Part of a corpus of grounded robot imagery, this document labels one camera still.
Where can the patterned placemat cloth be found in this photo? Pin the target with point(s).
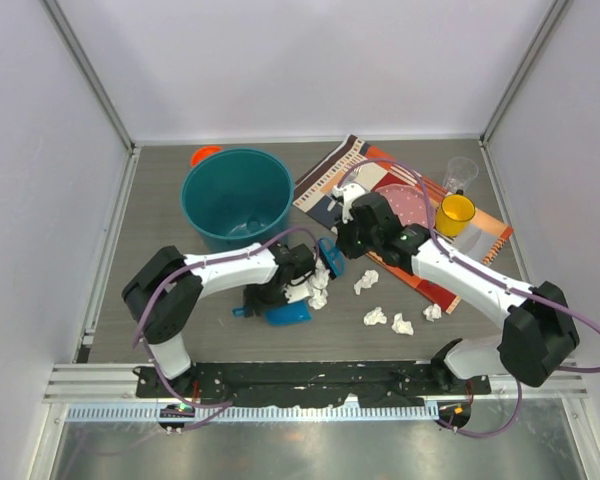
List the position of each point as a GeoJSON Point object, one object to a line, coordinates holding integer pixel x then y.
{"type": "Point", "coordinates": [481, 240]}

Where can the blue hand brush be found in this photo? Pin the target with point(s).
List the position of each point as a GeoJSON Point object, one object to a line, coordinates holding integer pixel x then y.
{"type": "Point", "coordinates": [331, 257]}

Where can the blue dustpan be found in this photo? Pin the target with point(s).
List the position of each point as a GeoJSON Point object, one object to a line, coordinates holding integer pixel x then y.
{"type": "Point", "coordinates": [284, 315]}

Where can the white slotted cable duct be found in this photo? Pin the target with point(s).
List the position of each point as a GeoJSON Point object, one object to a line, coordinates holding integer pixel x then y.
{"type": "Point", "coordinates": [160, 412]}

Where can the clear plastic cup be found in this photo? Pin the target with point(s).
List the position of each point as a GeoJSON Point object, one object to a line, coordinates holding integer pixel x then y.
{"type": "Point", "coordinates": [459, 175]}

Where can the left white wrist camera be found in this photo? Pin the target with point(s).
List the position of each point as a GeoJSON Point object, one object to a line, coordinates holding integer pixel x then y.
{"type": "Point", "coordinates": [300, 292]}

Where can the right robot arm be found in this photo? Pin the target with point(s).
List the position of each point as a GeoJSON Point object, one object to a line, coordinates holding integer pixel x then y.
{"type": "Point", "coordinates": [537, 332]}

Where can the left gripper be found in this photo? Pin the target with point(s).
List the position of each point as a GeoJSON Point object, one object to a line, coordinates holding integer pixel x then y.
{"type": "Point", "coordinates": [262, 300]}

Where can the pink dotted plate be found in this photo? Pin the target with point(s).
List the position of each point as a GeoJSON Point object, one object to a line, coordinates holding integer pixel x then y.
{"type": "Point", "coordinates": [407, 202]}

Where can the paper scrap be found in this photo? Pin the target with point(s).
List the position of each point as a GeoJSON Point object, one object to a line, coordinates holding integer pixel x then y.
{"type": "Point", "coordinates": [432, 313]}
{"type": "Point", "coordinates": [321, 276]}
{"type": "Point", "coordinates": [318, 299]}
{"type": "Point", "coordinates": [368, 279]}
{"type": "Point", "coordinates": [401, 326]}
{"type": "Point", "coordinates": [375, 317]}

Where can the orange bowl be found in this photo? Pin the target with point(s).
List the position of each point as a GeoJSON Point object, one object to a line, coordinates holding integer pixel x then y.
{"type": "Point", "coordinates": [203, 153]}

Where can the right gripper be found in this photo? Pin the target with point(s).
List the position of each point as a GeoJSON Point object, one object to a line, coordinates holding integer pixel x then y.
{"type": "Point", "coordinates": [353, 234]}

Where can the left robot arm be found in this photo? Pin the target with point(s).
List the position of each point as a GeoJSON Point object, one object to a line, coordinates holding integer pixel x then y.
{"type": "Point", "coordinates": [162, 297]}

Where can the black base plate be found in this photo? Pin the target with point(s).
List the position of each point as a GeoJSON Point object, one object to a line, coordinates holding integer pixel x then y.
{"type": "Point", "coordinates": [307, 384]}

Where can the yellow mug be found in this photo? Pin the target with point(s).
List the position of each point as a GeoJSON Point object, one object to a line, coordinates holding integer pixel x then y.
{"type": "Point", "coordinates": [454, 214]}

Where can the teal trash bin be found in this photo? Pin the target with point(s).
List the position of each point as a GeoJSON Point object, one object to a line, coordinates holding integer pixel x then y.
{"type": "Point", "coordinates": [237, 197]}

